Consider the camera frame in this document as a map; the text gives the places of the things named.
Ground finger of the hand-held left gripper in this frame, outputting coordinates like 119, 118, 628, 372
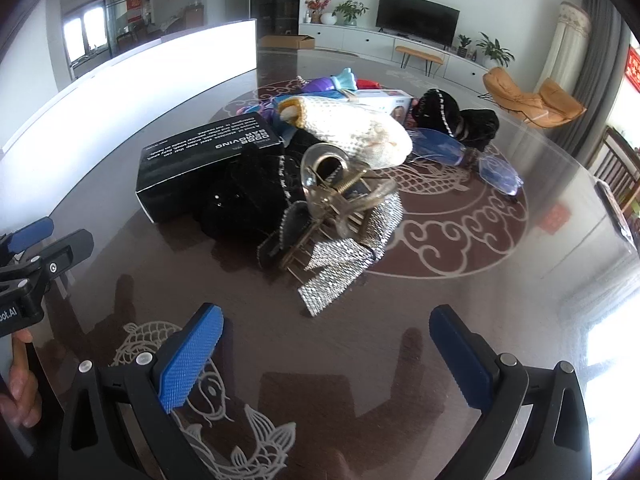
0, 216, 55, 261
0, 229, 95, 281

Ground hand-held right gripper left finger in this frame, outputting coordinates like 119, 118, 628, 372
59, 303, 226, 480

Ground white television cabinet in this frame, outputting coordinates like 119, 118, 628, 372
299, 22, 493, 81

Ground wooden bench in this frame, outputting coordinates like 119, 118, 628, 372
395, 46, 445, 78

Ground long-leaf potted plant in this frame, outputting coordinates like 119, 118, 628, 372
475, 32, 516, 68

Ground wooden dining chair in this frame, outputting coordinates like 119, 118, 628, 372
592, 126, 640, 211

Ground dark patterned desktop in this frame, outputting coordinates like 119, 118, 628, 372
0, 50, 640, 480

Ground red wall decoration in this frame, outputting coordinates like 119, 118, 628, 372
625, 45, 640, 93

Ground clear hair claw clip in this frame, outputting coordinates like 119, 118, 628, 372
300, 142, 399, 237

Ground white knitted glove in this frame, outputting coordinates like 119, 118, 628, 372
276, 95, 414, 170

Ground white and blue carton box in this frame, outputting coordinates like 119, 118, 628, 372
345, 87, 416, 123

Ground bushy green potted plant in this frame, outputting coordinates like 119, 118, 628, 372
332, 0, 370, 27

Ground silver rhinestone bow hair clip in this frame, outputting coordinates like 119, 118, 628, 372
257, 192, 405, 318

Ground open cardboard box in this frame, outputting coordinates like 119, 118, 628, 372
258, 33, 317, 52

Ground black printed cardboard box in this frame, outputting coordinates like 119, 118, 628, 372
136, 114, 287, 224

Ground black velvet rhinestone hair bow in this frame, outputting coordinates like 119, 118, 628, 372
197, 130, 321, 252

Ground blue-tinted eyeglasses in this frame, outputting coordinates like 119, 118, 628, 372
405, 127, 526, 206

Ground orange lounge chair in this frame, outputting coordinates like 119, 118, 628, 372
482, 66, 587, 128

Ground black flat television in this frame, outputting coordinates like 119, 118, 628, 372
376, 0, 461, 47

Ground person's left hand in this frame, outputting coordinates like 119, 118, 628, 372
0, 330, 44, 428

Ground grey curtain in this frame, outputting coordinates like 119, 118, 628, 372
580, 0, 632, 121

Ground red flower arrangement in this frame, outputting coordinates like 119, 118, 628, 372
305, 0, 337, 25

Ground white partition panel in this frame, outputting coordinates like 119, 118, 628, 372
0, 18, 257, 181

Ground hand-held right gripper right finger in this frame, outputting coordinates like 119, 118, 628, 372
429, 304, 593, 480

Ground black hair scrunchie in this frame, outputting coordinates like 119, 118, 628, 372
407, 88, 501, 153

